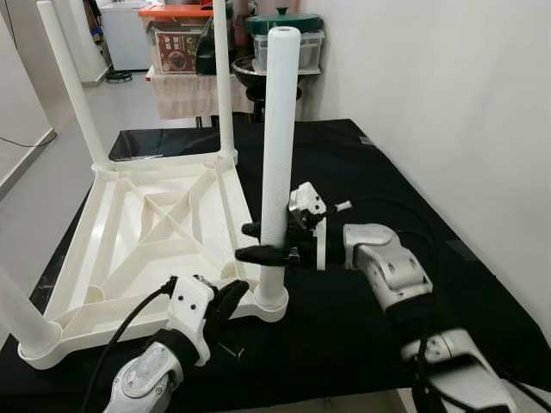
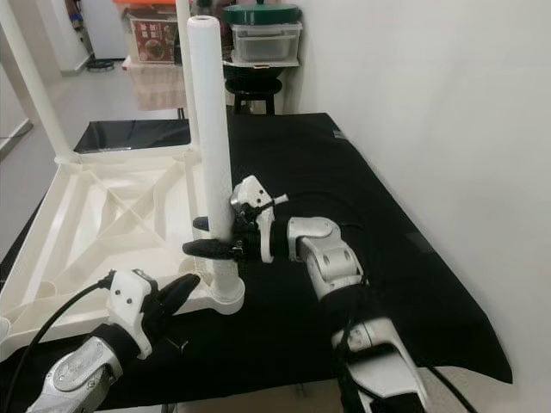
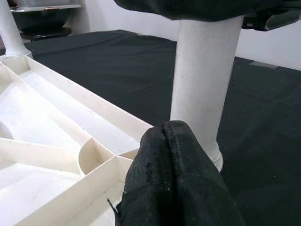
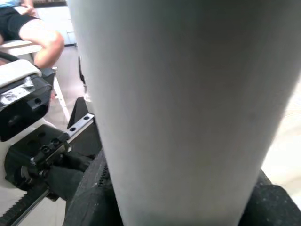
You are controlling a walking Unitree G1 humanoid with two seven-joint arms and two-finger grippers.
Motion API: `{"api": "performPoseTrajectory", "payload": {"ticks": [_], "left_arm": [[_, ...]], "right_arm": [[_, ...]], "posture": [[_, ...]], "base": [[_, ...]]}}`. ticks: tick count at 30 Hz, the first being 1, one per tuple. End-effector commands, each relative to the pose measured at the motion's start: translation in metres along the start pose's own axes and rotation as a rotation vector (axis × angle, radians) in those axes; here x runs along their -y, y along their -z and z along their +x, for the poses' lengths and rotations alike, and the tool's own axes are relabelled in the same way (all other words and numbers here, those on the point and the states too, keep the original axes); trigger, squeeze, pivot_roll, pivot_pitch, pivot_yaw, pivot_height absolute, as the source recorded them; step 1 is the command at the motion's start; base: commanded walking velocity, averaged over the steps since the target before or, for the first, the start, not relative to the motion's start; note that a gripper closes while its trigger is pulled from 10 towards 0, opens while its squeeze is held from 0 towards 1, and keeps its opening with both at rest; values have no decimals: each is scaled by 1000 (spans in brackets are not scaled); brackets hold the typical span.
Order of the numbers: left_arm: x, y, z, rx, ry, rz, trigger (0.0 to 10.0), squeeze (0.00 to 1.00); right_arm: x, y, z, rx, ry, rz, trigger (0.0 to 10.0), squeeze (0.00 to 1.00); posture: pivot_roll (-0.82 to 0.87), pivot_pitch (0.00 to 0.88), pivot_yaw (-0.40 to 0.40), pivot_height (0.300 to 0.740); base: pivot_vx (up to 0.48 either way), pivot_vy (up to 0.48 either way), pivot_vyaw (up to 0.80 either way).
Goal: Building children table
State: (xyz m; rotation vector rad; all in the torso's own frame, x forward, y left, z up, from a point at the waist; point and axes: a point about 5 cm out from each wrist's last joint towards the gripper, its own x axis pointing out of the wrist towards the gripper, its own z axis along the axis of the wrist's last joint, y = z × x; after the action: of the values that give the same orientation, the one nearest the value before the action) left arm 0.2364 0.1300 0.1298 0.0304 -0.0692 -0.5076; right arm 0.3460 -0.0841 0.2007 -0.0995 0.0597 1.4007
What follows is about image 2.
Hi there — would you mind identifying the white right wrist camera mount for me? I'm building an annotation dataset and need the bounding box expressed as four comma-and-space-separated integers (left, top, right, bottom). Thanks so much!
231, 175, 289, 263

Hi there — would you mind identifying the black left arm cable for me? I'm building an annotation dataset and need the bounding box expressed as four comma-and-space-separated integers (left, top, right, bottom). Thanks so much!
4, 271, 117, 413

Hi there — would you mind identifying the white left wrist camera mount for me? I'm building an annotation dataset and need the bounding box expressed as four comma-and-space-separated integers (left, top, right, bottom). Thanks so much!
105, 268, 161, 358

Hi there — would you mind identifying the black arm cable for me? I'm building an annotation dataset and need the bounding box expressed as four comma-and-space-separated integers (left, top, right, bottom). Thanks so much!
280, 191, 479, 413
4, 271, 117, 413

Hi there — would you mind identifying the white plastic children table top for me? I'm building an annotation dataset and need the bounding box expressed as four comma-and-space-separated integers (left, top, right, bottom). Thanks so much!
0, 146, 246, 361

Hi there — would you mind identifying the black tablecloth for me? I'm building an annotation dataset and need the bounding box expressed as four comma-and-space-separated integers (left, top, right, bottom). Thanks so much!
0, 112, 513, 410

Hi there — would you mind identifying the orange lid storage box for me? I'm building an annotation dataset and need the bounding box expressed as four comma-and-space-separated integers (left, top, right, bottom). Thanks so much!
112, 0, 180, 65

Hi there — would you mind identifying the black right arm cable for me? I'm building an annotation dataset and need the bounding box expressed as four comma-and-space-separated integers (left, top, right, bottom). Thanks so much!
280, 191, 479, 413

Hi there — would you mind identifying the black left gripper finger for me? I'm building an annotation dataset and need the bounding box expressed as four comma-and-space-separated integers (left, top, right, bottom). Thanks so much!
159, 275, 201, 317

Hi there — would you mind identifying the beige striped cloth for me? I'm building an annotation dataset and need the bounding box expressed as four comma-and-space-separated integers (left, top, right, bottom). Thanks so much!
125, 62, 190, 111

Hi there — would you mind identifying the white plastic table leg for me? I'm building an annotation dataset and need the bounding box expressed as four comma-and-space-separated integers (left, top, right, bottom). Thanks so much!
187, 15, 242, 299
0, 0, 78, 163
175, 0, 203, 156

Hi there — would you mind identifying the white chest freezer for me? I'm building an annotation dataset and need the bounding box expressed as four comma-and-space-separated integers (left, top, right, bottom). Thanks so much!
82, 0, 130, 61

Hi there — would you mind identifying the green lid clear container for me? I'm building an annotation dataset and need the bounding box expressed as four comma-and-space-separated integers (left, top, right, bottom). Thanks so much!
222, 3, 304, 66

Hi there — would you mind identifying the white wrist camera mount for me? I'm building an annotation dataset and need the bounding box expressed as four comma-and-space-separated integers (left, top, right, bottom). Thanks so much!
105, 268, 161, 358
231, 175, 289, 263

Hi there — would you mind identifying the black wok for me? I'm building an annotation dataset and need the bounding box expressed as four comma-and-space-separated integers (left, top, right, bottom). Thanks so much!
224, 64, 299, 83

